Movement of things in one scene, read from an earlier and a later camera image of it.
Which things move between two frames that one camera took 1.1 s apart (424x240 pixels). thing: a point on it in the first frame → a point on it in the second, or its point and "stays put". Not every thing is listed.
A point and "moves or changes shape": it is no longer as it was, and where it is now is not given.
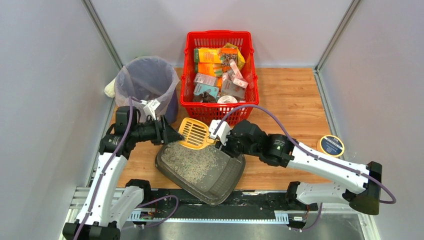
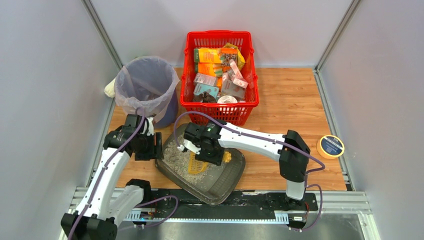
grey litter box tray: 210,174 stays put
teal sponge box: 199,88 stays put
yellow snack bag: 240,59 stays put
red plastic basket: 219,80 stays put
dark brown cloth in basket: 204,97 stays put
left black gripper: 162,129 → 157,145
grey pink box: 206,79 stays put
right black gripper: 228,144 → 208,157
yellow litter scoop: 195,134 moves or changes shape
